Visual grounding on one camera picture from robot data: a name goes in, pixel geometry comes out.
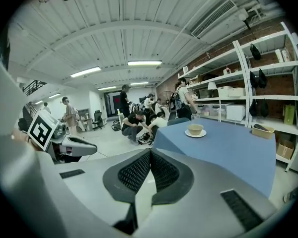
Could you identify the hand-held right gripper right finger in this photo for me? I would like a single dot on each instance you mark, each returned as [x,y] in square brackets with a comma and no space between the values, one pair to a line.
[169,177]

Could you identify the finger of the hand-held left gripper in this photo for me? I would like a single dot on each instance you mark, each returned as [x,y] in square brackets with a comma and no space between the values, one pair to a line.
[82,149]

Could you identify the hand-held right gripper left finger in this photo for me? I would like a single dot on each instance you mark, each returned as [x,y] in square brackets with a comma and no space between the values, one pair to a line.
[129,175]

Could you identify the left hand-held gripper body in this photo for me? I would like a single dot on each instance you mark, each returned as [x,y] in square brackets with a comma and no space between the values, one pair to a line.
[42,130]

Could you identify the tan ceramic bowl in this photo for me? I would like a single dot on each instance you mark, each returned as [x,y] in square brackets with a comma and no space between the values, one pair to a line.
[195,129]

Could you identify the white bowl with brown liquid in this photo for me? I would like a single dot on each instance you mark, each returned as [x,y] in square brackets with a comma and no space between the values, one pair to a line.
[203,134]

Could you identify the yellow tray with dark object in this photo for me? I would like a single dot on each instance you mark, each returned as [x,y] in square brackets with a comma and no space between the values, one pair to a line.
[262,134]

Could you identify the black metal staircase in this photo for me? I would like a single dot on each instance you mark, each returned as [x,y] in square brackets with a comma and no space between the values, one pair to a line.
[27,113]

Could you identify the black office chair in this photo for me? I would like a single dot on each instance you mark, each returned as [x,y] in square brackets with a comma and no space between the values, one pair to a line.
[98,118]

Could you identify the blue chair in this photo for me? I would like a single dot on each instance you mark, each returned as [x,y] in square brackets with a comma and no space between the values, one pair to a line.
[178,121]

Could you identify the blue tablecloth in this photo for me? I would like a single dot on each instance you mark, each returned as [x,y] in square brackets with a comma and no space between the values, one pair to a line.
[226,157]

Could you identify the fluorescent ceiling light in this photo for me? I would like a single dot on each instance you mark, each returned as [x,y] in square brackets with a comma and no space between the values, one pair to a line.
[85,72]
[144,63]

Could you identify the clear plastic storage bin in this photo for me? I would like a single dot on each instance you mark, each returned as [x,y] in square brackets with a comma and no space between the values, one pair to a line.
[204,109]
[218,110]

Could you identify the black backpack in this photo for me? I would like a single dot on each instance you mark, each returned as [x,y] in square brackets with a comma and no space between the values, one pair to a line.
[179,100]

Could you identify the white box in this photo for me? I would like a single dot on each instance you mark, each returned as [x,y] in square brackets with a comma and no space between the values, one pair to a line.
[236,112]

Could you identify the white table lamp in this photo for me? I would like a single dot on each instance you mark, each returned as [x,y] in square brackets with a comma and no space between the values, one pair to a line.
[212,85]

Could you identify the white perforated storage basket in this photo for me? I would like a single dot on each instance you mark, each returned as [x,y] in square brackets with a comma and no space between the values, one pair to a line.
[224,91]

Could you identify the white metal shelving unit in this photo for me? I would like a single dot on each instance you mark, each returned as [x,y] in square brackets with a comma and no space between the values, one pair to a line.
[213,79]
[270,97]

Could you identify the white plain storage basket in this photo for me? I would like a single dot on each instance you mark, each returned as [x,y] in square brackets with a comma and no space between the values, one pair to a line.
[237,92]

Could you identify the cardboard box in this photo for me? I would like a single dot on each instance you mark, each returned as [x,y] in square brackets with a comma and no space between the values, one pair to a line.
[285,150]

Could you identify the green paper bag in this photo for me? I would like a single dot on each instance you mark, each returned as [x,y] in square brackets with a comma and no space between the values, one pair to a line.
[289,114]

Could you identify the group of black hanging bags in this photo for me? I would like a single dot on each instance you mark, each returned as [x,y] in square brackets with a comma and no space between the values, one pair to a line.
[254,52]

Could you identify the ceiling air conditioner unit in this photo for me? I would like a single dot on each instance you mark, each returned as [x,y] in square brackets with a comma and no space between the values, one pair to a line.
[213,17]

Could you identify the white tall container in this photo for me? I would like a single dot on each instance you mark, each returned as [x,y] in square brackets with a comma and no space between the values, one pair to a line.
[284,54]

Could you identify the white ceiling spotlight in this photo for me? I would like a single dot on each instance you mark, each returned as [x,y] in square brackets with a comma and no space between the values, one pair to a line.
[245,21]

